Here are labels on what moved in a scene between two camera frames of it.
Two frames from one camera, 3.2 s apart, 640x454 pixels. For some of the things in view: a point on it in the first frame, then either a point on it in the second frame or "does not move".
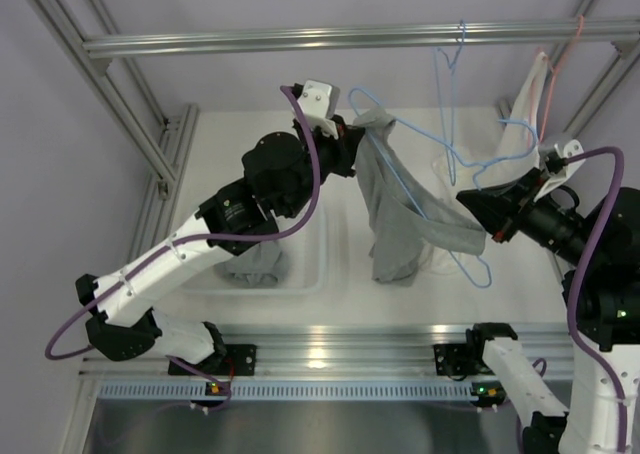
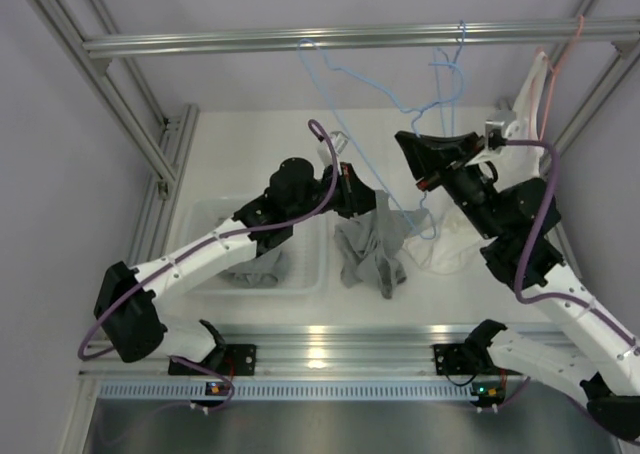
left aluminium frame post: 165,152 does not move
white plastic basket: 304,268 does not move
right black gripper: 496,206 → 438,161
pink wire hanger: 556,67 does not move
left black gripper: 344,148 → 356,197
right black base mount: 454,361 does not move
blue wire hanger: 478,166 → 415,113
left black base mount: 236,360 does not move
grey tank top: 262,265 does not move
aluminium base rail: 354,349 does not move
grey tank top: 404,204 → 377,236
